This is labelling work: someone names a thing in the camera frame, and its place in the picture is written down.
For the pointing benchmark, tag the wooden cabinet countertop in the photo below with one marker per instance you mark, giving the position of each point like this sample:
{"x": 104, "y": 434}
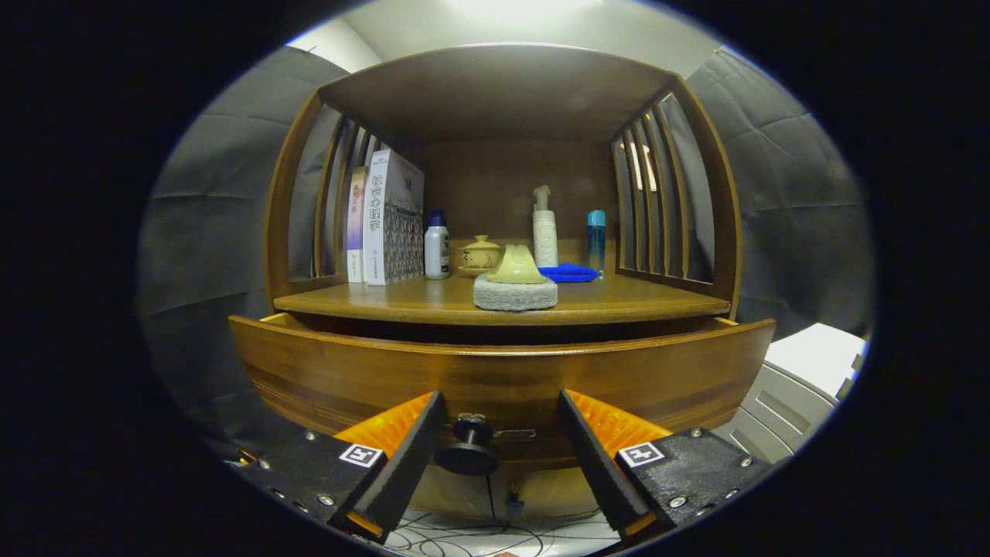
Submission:
{"x": 387, "y": 298}

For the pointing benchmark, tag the curved wooden drawer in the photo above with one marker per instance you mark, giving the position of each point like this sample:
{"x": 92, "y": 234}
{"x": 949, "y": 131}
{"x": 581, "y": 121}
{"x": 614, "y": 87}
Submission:
{"x": 503, "y": 371}

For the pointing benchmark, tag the wooden cabinet door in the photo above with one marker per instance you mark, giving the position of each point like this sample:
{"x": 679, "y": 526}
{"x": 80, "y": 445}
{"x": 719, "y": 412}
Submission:
{"x": 557, "y": 487}
{"x": 460, "y": 491}

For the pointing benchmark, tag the yellow lidded ceramic teacup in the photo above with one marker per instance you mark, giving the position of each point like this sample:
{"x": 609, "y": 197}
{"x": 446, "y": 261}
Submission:
{"x": 476, "y": 254}

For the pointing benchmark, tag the clear blue bottle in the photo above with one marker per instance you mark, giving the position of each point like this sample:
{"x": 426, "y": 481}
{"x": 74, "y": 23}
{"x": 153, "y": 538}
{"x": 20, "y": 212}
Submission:
{"x": 595, "y": 244}

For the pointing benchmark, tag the grey filing cabinet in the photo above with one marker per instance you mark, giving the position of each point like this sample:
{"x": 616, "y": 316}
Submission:
{"x": 812, "y": 356}

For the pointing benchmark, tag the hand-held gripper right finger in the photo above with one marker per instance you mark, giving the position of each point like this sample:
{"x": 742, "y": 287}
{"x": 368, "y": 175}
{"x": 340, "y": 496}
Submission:
{"x": 599, "y": 464}

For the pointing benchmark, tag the thick white book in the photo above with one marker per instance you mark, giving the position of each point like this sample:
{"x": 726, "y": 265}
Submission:
{"x": 387, "y": 224}

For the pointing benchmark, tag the brown wooden cabinet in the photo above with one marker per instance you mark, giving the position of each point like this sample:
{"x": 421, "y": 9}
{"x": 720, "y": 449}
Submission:
{"x": 503, "y": 93}

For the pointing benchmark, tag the folded blue cloth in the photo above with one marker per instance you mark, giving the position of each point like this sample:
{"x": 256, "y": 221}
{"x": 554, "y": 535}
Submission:
{"x": 574, "y": 272}

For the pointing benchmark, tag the white pump bottle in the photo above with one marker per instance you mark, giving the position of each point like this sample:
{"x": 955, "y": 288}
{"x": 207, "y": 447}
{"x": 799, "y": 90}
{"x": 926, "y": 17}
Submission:
{"x": 545, "y": 232}

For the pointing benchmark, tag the black round drawer knob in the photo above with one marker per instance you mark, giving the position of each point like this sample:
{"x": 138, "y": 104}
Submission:
{"x": 466, "y": 455}

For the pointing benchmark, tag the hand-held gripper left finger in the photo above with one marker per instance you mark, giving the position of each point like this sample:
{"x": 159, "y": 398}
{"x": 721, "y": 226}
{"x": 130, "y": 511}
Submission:
{"x": 406, "y": 472}

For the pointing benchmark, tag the thin pink purple book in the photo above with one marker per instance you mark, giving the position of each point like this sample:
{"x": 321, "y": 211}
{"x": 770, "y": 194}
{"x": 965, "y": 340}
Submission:
{"x": 356, "y": 224}

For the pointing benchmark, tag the white bottle with blue cap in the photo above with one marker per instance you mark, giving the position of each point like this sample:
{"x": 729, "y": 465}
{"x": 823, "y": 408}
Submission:
{"x": 437, "y": 251}

